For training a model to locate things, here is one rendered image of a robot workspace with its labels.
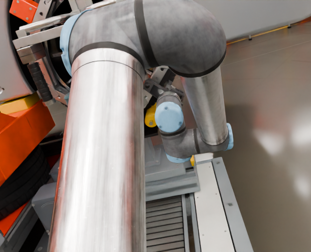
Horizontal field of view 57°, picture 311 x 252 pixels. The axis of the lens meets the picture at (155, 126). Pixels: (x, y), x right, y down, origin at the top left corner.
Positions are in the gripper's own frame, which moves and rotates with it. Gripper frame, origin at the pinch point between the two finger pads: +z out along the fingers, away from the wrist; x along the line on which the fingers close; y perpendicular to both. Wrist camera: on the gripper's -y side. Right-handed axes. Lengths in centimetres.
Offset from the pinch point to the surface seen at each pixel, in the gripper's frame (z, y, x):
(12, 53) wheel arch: 3, -64, -22
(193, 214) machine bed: -18, 39, -41
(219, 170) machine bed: 10, 50, -29
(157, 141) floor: 79, 28, -62
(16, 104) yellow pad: 3, -55, -44
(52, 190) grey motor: -29, -20, -53
